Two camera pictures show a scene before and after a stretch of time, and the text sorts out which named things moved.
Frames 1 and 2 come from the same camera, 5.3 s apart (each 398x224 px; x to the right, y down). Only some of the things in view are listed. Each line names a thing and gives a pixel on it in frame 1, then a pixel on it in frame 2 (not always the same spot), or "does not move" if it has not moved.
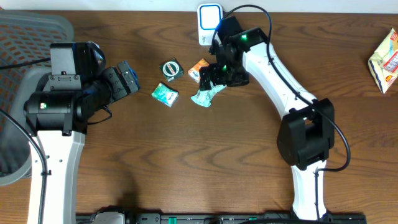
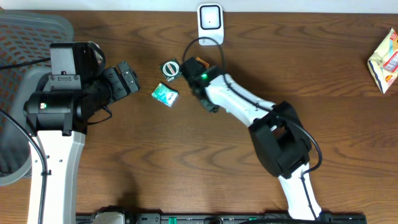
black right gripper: x=214 y=76 to x=206 y=104
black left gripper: x=116 y=82 does not move
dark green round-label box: x=171 y=68 does not move
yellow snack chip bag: x=384 y=64 does not move
